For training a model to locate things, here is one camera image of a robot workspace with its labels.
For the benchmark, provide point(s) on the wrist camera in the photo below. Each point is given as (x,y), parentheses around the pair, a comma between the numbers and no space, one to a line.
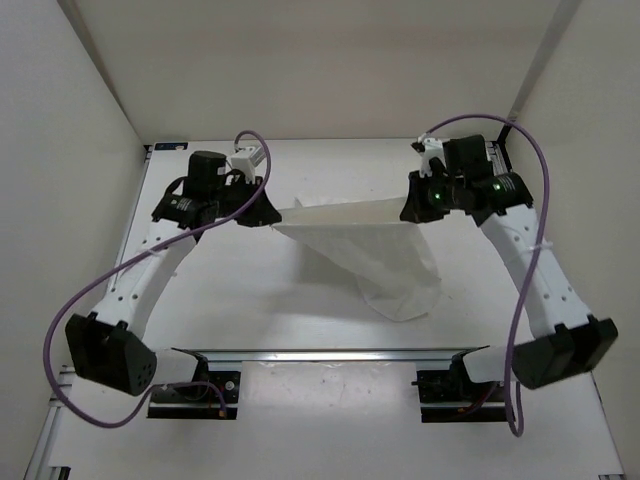
(430,150)
(246,160)

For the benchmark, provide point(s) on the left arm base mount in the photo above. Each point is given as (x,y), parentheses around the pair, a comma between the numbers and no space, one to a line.
(215,397)

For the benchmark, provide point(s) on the left aluminium frame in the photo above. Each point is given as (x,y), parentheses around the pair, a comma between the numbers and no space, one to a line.
(40,466)

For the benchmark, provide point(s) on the left blue label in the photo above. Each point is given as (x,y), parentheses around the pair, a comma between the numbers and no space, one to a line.
(170,146)

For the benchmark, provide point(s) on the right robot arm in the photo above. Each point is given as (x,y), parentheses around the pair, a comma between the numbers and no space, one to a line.
(568,340)

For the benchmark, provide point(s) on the white pleated skirt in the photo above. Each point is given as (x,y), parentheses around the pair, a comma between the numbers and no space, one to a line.
(392,262)

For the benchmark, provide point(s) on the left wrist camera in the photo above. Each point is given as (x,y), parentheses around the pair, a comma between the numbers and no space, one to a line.
(246,160)

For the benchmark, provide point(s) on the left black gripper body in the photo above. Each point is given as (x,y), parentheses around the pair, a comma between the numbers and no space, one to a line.
(238,194)

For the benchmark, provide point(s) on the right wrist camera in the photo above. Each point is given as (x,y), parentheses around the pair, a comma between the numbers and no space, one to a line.
(430,150)

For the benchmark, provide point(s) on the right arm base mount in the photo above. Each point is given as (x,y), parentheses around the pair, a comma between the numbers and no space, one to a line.
(449,396)

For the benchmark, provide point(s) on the front aluminium rail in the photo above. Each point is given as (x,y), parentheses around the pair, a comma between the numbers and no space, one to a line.
(330,355)

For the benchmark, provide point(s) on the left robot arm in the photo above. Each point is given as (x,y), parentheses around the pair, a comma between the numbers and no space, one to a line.
(107,345)

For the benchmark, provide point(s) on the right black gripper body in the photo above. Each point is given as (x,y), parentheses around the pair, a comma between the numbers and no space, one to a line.
(441,196)

